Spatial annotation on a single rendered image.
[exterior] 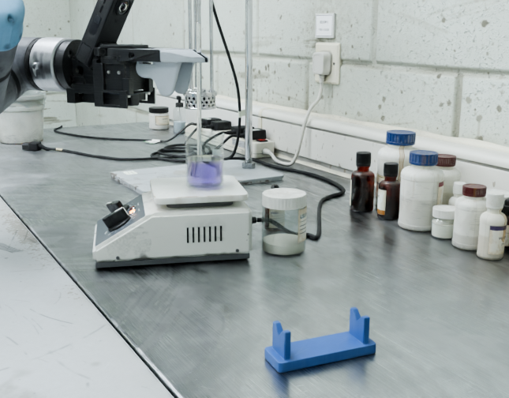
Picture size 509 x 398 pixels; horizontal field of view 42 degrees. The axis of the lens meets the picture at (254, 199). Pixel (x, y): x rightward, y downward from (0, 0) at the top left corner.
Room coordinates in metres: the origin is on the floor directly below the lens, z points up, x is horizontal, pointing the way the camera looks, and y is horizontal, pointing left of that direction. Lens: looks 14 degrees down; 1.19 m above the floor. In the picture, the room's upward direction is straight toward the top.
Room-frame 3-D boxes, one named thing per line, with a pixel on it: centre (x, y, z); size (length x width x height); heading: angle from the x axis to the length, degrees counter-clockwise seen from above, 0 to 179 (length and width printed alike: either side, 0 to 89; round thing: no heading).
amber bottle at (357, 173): (1.08, -0.18, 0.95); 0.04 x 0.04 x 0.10
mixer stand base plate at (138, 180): (1.32, 0.12, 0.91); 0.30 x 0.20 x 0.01; 120
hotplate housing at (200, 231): (0.86, 0.10, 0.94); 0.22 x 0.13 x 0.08; 102
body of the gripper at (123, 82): (0.93, 0.20, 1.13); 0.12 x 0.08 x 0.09; 66
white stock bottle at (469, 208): (0.88, -0.30, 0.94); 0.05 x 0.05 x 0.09
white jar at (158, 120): (2.02, 0.29, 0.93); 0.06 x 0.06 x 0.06
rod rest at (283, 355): (0.56, -0.06, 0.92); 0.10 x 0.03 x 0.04; 113
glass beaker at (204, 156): (0.86, 0.07, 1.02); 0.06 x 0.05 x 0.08; 168
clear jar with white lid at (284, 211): (0.86, -0.04, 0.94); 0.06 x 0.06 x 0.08
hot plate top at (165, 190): (0.87, 0.08, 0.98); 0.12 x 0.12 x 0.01; 12
